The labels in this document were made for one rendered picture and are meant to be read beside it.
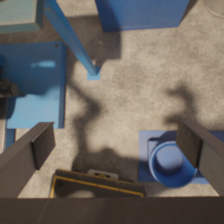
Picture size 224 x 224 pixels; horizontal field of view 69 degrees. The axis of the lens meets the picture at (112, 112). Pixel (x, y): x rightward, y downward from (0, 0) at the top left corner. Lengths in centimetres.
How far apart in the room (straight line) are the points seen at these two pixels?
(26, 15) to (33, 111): 112
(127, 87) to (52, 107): 72
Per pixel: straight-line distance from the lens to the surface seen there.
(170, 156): 141
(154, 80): 159
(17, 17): 69
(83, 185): 130
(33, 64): 179
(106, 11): 158
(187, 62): 171
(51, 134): 16
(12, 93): 132
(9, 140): 187
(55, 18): 92
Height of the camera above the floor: 151
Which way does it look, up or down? 81 degrees down
